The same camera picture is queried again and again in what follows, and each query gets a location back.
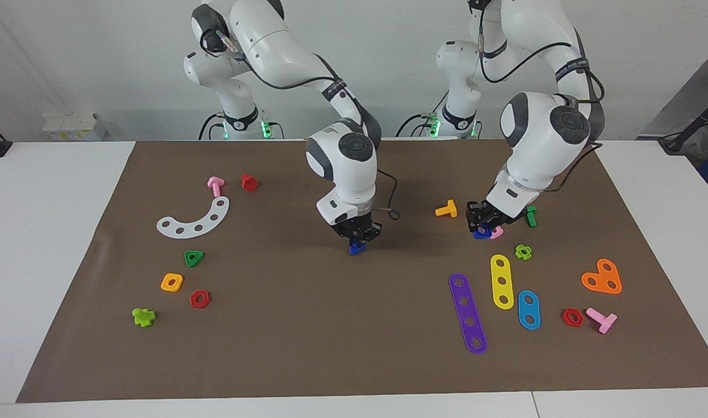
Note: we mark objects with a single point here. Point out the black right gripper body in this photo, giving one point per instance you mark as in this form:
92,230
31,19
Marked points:
356,227

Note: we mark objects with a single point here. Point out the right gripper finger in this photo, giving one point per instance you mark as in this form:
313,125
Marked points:
367,238
353,241

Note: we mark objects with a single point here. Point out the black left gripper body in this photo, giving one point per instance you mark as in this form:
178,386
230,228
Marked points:
478,213

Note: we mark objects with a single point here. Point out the blue plastic screw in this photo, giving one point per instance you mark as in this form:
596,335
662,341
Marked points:
356,250

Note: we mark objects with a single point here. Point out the blue square nut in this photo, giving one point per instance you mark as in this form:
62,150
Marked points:
479,236

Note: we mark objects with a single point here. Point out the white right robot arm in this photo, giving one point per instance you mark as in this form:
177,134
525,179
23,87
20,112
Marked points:
342,168

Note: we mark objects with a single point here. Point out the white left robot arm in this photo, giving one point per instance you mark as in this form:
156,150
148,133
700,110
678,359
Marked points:
539,133

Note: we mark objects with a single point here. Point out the pink square nut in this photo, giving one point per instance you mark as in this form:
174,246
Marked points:
498,233

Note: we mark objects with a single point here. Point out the orange plastic screw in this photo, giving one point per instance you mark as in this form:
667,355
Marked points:
449,209

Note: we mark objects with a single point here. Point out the lime green cross nut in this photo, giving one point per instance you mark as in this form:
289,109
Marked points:
528,253

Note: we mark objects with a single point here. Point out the red plastic screw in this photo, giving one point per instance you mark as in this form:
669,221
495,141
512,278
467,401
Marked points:
249,184

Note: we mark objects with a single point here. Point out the red hex nut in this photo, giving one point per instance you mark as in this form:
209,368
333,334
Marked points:
564,318
200,305

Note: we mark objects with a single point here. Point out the pink plastic screw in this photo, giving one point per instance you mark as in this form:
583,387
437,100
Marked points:
604,322
215,184

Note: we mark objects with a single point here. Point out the green triangle nut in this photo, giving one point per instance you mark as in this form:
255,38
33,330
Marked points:
192,263

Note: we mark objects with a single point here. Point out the orange square nut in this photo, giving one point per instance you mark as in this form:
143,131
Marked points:
164,287

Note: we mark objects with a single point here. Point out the lime green plastic screw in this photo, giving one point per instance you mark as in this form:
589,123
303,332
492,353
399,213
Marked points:
143,317

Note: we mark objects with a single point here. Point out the yellow three-hole plate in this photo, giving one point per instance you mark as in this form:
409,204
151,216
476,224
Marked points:
501,273

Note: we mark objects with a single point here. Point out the purple four-hole plate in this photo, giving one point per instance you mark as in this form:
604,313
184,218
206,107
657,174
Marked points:
467,310

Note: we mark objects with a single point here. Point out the brown table mat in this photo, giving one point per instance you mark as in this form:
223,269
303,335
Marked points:
330,325

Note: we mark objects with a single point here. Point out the blue two-hole plate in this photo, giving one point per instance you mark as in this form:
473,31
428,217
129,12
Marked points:
528,310

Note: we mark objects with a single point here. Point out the orange angled three-hole plate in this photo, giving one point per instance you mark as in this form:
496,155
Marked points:
602,276

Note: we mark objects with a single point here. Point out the white curved five-hole plate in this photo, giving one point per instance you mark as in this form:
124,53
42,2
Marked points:
206,223

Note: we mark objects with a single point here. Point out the black stand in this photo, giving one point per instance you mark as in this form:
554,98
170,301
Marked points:
687,130

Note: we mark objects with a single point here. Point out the white power strip box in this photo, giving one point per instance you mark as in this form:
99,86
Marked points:
75,128

